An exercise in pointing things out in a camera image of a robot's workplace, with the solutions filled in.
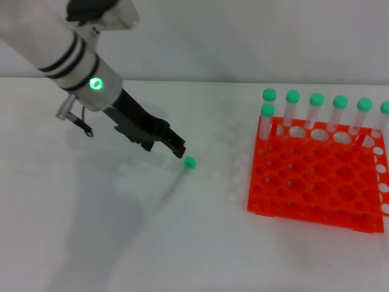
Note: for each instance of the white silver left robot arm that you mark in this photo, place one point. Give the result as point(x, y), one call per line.
point(45, 39)

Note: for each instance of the graduated green cap test tube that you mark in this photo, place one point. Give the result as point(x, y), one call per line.
point(190, 162)

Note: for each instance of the orange test tube rack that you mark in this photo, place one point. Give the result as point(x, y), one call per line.
point(319, 182)

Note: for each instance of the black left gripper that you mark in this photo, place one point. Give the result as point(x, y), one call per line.
point(136, 121)

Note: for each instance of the silver black wrist camera box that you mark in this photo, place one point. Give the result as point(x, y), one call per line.
point(121, 18)

